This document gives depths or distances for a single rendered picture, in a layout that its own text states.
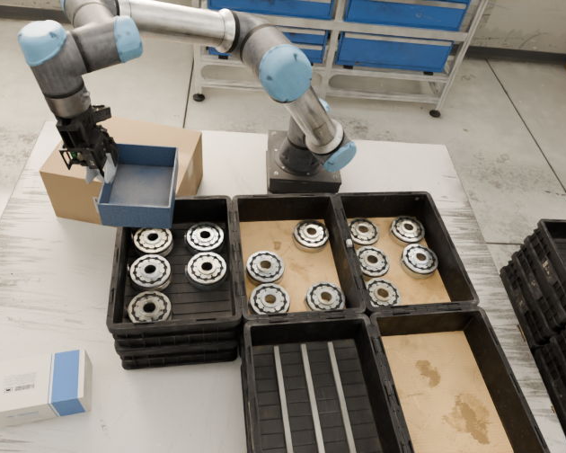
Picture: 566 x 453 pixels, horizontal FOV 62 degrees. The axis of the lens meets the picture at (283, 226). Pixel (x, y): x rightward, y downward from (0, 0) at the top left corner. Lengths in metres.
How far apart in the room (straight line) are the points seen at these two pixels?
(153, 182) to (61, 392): 0.52
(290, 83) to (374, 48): 2.11
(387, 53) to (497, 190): 1.10
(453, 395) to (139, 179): 0.91
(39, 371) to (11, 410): 0.09
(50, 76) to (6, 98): 2.57
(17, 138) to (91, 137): 2.15
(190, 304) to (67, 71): 0.62
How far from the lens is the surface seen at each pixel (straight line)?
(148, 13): 1.08
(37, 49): 0.91
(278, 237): 1.37
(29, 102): 3.42
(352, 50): 3.17
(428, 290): 1.38
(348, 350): 1.21
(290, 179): 1.59
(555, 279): 2.07
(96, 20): 0.96
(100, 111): 1.06
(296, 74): 1.11
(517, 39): 4.58
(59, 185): 1.53
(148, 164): 1.22
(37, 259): 1.56
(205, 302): 1.24
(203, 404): 1.26
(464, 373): 1.29
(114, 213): 1.07
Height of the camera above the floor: 1.89
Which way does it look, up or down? 49 degrees down
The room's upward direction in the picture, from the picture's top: 10 degrees clockwise
